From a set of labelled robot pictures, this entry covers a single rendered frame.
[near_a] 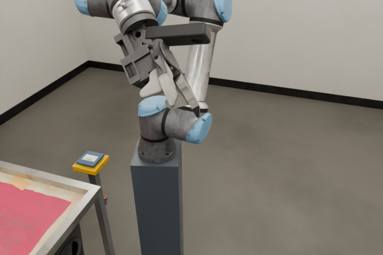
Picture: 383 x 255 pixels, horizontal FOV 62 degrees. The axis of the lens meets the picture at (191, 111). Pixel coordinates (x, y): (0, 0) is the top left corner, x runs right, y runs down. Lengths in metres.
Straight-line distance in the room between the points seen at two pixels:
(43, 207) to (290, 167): 2.27
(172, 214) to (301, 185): 1.81
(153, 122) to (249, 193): 1.83
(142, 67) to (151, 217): 0.93
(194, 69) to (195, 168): 2.03
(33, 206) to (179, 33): 1.14
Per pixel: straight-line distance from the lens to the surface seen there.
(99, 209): 1.90
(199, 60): 1.07
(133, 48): 0.61
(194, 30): 0.58
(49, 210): 1.50
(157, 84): 0.52
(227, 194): 2.80
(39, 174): 1.64
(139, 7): 0.62
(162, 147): 1.20
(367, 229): 2.87
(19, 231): 1.48
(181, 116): 1.08
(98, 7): 0.81
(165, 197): 1.32
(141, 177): 1.26
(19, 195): 1.63
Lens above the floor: 1.99
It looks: 31 degrees down
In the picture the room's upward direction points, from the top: straight up
